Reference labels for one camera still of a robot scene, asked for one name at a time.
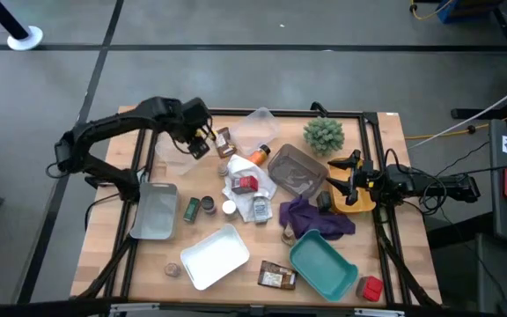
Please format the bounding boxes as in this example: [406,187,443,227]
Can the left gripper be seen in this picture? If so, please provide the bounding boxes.
[178,97,214,160]

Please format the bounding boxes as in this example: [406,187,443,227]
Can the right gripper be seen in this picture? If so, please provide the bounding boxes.
[325,149,389,207]

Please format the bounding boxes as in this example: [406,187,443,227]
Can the brown orange spice packet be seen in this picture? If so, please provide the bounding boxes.
[215,127,238,159]

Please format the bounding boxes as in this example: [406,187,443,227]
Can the dark green spice tin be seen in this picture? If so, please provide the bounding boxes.
[182,196,202,224]
[315,190,334,213]

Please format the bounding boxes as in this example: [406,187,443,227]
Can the white cloth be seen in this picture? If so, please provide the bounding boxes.
[221,153,278,224]

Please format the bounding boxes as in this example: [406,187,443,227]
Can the red spice box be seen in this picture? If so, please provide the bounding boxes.
[231,174,260,195]
[355,275,385,303]

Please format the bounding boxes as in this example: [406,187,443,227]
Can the orange spice bottle black cap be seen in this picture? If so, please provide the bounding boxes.
[247,144,272,167]

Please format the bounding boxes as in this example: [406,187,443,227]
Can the white lid spice jar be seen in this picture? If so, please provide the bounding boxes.
[221,199,239,221]

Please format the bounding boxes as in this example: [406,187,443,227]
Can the clear labelled spice bottle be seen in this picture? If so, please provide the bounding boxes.
[252,192,273,225]

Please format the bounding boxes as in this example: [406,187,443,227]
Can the clear plastic container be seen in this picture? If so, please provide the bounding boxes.
[154,127,213,176]
[229,107,282,155]

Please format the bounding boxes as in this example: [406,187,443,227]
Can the yellow plastic tray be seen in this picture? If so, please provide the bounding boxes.
[327,153,377,216]

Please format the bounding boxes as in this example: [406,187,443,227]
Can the green spiky ball plant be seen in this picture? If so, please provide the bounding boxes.
[302,116,346,158]

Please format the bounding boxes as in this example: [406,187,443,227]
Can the grey brown translucent tray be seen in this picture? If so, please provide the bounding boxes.
[266,143,330,200]

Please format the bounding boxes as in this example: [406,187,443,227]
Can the purple cloth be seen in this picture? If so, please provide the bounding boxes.
[278,195,357,242]

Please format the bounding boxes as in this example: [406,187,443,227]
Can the grey plastic bin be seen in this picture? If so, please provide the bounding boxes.
[129,182,180,241]

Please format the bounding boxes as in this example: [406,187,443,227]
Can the teal plastic tray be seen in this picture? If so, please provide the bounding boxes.
[288,228,360,303]

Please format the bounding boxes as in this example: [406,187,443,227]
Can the white plastic tray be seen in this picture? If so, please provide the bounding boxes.
[180,223,251,291]

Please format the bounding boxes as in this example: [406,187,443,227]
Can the brown packet white label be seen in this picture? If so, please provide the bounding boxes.
[256,259,298,291]

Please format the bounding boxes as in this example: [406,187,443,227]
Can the black metal stand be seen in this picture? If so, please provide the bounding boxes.
[450,0,507,121]

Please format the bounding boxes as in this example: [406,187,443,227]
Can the dark grey cabinet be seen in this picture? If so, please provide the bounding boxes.
[475,232,507,317]

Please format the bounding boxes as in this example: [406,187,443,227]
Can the blue box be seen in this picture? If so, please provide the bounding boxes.
[436,0,505,24]

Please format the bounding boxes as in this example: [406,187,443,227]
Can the black metal table frame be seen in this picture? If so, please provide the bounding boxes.
[70,100,443,309]

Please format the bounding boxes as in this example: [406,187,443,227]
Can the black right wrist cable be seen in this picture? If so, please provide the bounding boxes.
[384,148,449,217]

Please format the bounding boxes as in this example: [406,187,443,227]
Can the yellow cable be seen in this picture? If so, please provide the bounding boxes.
[409,0,455,21]
[405,105,507,141]

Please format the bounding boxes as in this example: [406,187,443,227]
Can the white cable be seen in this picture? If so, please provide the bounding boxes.
[407,74,507,151]

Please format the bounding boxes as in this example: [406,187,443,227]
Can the silver metal rail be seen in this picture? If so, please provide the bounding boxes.
[107,302,407,317]

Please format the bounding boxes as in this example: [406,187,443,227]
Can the black post white base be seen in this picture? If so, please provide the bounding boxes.
[0,0,44,52]

